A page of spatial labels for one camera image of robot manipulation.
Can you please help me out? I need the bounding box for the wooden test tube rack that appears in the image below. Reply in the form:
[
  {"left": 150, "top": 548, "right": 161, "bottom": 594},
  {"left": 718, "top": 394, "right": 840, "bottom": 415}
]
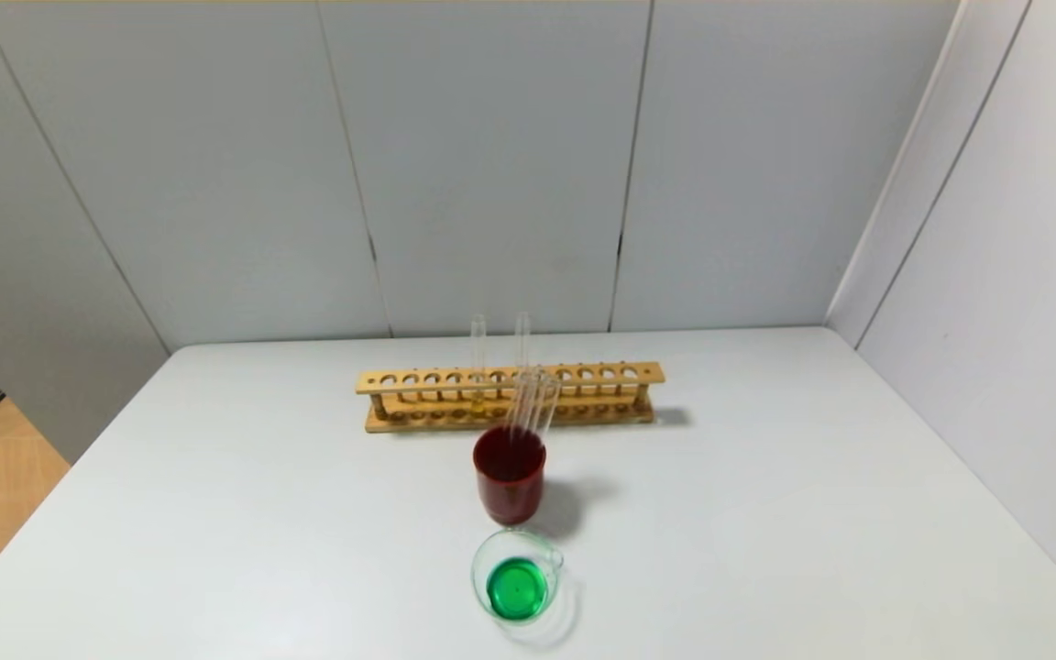
[{"left": 355, "top": 361, "right": 666, "bottom": 434}]

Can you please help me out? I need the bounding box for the test tube with red pigment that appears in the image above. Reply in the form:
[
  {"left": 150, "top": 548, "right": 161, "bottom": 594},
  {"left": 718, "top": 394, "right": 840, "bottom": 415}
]
[{"left": 514, "top": 312, "right": 532, "bottom": 413}]

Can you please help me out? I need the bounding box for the empty glass test tube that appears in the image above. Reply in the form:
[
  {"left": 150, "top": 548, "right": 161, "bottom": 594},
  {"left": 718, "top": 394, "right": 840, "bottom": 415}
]
[{"left": 506, "top": 370, "right": 536, "bottom": 437}]

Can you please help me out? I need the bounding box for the test tube with yellow pigment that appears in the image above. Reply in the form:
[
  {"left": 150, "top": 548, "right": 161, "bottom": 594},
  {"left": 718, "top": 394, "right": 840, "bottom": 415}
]
[
  {"left": 533, "top": 376, "right": 564, "bottom": 439},
  {"left": 469, "top": 313, "right": 489, "bottom": 415}
]

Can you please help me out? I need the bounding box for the test tube with blue pigment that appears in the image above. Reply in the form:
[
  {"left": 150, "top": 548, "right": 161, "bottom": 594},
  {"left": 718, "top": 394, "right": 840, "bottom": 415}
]
[{"left": 519, "top": 371, "right": 551, "bottom": 439}]

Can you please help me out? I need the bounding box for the red plastic cup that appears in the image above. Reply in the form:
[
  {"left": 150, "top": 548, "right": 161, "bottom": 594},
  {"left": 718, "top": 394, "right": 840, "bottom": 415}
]
[{"left": 472, "top": 423, "right": 548, "bottom": 527}]

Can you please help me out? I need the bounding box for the clear glass beaker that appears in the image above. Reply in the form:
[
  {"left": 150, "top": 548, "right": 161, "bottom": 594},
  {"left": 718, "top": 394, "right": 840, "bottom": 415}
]
[{"left": 470, "top": 527, "right": 569, "bottom": 626}]

